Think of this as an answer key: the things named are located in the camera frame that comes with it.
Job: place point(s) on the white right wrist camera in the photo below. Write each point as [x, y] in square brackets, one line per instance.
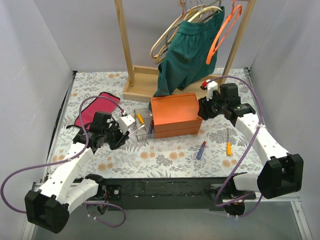
[210, 86]

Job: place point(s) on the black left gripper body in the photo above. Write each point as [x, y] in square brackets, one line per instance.
[117, 135]

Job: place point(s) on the yellow clothes hanger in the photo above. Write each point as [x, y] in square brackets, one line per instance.
[159, 57]

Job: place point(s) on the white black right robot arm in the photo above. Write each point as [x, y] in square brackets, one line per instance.
[282, 172]

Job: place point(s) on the pink cloth pouch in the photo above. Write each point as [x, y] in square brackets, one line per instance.
[97, 105]

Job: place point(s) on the teal green shorts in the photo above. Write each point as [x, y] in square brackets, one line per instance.
[185, 61]

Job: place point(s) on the blue red screwdriver right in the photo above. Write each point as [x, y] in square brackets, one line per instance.
[202, 148]

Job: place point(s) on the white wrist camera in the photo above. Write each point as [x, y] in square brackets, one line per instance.
[125, 122]
[210, 86]

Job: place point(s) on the large green handled screwdriver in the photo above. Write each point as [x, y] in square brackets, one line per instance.
[142, 126]

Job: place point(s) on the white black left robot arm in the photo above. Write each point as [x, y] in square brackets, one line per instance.
[51, 205]

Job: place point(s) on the clear acrylic drawer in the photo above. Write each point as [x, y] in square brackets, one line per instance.
[147, 115]

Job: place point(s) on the wooden clothes rack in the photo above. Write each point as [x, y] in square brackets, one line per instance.
[142, 80]

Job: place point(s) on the orange clothes hanger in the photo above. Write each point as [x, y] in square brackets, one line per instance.
[224, 30]

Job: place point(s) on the orange handled screwdriver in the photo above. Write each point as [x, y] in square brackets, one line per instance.
[140, 118]
[228, 144]

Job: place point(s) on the orange drawer box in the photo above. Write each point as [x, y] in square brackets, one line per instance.
[175, 115]

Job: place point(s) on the beige clothes hanger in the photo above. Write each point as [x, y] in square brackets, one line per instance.
[197, 36]

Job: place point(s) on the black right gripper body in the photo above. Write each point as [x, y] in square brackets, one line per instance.
[206, 107]

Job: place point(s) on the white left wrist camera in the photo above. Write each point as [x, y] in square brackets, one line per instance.
[125, 122]

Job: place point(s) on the grey clothes hanger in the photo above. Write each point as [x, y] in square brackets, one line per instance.
[200, 7]

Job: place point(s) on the blue red handled screwdriver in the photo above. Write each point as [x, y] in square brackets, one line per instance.
[151, 127]

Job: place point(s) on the floral patterned table mat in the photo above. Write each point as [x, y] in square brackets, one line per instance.
[171, 157]

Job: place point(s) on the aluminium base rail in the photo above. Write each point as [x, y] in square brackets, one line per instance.
[182, 209]

